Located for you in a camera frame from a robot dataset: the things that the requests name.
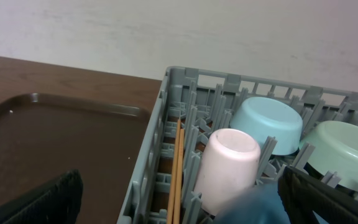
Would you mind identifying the dark blue plate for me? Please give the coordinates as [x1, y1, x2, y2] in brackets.
[213, 182, 331, 224]

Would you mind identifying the wooden chopstick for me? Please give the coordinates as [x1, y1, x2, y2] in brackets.
[173, 129, 185, 224]
[167, 119, 181, 224]

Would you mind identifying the brown serving tray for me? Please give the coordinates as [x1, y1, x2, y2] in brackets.
[0, 93, 150, 223]

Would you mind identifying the grey dishwasher rack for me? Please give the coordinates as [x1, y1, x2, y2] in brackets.
[118, 67, 358, 223]

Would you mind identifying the pink cup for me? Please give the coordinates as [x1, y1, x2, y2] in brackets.
[194, 128, 260, 216]

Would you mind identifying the mint green bowl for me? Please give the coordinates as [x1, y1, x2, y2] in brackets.
[299, 121, 358, 192]

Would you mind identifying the light blue bowl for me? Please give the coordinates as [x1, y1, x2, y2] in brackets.
[229, 97, 303, 156]

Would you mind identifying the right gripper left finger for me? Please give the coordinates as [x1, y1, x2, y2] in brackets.
[0, 169, 83, 224]

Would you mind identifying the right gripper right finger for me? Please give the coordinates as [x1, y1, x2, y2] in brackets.
[278, 167, 358, 224]

